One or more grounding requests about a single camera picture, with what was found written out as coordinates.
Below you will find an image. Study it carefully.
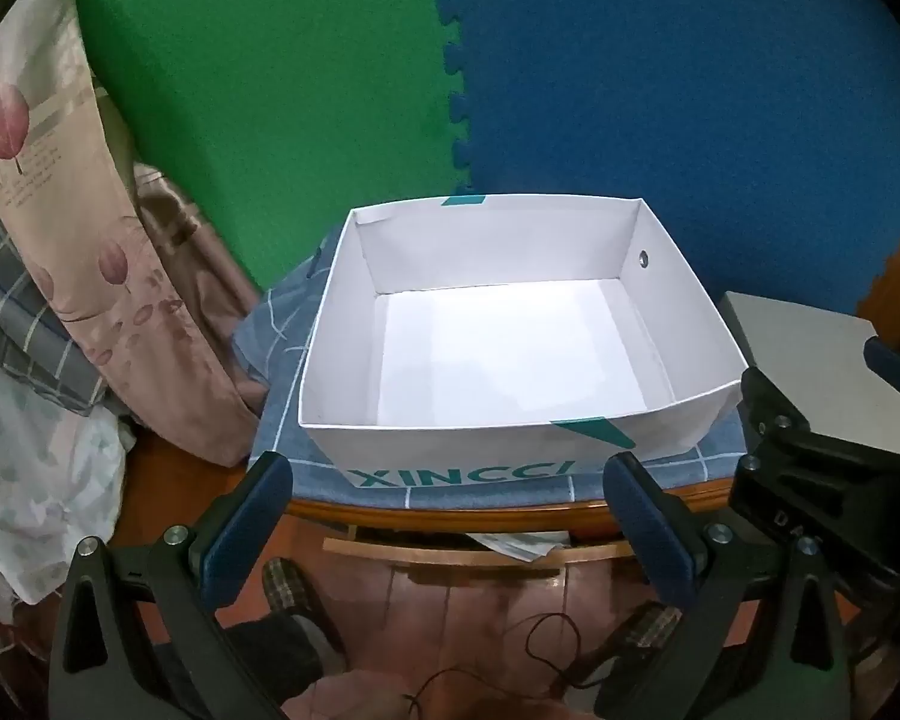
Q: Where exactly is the grey plaid blanket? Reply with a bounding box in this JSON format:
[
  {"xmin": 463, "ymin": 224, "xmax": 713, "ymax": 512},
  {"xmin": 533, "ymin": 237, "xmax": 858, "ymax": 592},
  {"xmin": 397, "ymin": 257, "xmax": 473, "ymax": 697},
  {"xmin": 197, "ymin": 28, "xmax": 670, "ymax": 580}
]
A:
[{"xmin": 0, "ymin": 154, "xmax": 111, "ymax": 415}]

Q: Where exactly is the pink floral curtain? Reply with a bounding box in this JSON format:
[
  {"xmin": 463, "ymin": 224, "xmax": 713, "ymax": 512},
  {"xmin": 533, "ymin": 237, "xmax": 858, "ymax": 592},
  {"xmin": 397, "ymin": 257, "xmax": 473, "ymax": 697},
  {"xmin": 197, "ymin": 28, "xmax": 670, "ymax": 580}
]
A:
[{"xmin": 0, "ymin": 0, "xmax": 196, "ymax": 458}]

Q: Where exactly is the black cable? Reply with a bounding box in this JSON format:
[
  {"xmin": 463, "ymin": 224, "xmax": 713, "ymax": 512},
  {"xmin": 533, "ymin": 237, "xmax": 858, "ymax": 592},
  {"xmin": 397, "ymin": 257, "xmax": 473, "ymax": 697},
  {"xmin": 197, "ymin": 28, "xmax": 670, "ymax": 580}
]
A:
[{"xmin": 403, "ymin": 612, "xmax": 595, "ymax": 720}]

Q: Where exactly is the wooden nightstand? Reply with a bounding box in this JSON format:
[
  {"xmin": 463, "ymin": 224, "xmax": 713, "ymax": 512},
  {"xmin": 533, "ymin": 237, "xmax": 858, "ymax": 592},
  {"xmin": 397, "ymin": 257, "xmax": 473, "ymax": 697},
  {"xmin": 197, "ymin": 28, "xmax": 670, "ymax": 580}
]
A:
[{"xmin": 281, "ymin": 478, "xmax": 730, "ymax": 541}]

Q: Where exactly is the plaid slipper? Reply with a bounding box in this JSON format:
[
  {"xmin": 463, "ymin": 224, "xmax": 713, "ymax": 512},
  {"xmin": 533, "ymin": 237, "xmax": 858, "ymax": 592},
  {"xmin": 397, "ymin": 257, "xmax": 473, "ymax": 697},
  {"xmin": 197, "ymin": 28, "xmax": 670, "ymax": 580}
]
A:
[
  {"xmin": 606, "ymin": 604, "xmax": 683, "ymax": 670},
  {"xmin": 261, "ymin": 557, "xmax": 347, "ymax": 662}
]

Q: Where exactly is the white cardboard box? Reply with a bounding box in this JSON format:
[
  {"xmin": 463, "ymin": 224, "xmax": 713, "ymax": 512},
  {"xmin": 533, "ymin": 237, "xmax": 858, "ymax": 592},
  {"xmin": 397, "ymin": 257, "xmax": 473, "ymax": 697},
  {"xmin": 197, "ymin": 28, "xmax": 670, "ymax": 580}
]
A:
[{"xmin": 297, "ymin": 193, "xmax": 751, "ymax": 492}]

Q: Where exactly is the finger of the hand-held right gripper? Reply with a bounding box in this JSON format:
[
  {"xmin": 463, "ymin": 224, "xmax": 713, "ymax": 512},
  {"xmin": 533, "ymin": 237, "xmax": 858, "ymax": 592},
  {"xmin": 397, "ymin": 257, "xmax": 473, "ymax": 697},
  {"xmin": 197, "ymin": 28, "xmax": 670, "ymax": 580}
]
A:
[
  {"xmin": 864, "ymin": 336, "xmax": 900, "ymax": 436},
  {"xmin": 741, "ymin": 366, "xmax": 815, "ymax": 458}
]

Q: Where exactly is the grey cardboard box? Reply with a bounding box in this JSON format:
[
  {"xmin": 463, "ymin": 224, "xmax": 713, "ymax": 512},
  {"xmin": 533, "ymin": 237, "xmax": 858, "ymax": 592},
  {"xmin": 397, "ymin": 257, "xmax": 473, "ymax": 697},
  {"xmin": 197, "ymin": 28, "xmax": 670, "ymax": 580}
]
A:
[{"xmin": 720, "ymin": 291, "xmax": 900, "ymax": 458}]

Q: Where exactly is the person's dark trouser leg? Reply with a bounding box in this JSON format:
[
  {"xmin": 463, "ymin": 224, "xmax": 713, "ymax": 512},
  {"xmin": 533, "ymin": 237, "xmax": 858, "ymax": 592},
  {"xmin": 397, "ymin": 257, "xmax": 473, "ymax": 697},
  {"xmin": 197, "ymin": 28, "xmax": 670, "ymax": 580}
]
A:
[{"xmin": 214, "ymin": 613, "xmax": 325, "ymax": 720}]

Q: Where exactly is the blue checked cloth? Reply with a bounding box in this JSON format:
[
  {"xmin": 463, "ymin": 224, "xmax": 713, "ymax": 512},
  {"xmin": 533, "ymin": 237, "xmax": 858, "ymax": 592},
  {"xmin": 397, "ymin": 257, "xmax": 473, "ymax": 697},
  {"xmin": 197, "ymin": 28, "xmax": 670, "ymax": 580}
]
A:
[{"xmin": 234, "ymin": 229, "xmax": 751, "ymax": 512}]

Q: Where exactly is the brown satin cloth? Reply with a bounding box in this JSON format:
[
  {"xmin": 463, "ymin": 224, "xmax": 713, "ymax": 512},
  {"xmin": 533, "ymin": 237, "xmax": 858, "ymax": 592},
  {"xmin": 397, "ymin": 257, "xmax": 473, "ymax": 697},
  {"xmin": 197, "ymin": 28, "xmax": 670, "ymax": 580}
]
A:
[{"xmin": 131, "ymin": 161, "xmax": 272, "ymax": 467}]

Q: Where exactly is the green foam mat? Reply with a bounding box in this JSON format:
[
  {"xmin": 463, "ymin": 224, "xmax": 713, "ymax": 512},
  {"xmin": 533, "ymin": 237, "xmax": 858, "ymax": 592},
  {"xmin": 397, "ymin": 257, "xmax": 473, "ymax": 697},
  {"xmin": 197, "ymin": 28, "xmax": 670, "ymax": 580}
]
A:
[{"xmin": 71, "ymin": 0, "xmax": 471, "ymax": 295}]

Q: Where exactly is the blue foam mat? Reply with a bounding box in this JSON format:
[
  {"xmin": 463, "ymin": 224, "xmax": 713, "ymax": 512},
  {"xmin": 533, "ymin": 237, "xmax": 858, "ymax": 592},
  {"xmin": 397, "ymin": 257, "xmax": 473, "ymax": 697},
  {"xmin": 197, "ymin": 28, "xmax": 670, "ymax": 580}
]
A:
[{"xmin": 429, "ymin": 0, "xmax": 900, "ymax": 316}]

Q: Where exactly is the white leaf-print cloth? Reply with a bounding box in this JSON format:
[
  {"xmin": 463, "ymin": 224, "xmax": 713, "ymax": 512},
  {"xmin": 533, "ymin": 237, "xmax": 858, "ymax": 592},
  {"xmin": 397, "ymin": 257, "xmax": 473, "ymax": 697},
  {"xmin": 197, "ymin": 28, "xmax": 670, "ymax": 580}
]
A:
[{"xmin": 0, "ymin": 356, "xmax": 137, "ymax": 608}]

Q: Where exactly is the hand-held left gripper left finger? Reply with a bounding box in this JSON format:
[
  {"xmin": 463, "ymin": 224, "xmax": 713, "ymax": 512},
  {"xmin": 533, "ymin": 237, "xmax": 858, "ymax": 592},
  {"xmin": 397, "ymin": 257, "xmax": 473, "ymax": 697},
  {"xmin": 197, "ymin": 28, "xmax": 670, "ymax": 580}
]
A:
[{"xmin": 49, "ymin": 452, "xmax": 293, "ymax": 720}]

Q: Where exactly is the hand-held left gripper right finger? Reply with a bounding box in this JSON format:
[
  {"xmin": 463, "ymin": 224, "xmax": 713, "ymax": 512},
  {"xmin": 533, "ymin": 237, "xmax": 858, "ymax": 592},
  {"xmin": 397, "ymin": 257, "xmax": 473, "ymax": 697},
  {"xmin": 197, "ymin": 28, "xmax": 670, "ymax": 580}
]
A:
[{"xmin": 596, "ymin": 452, "xmax": 850, "ymax": 720}]

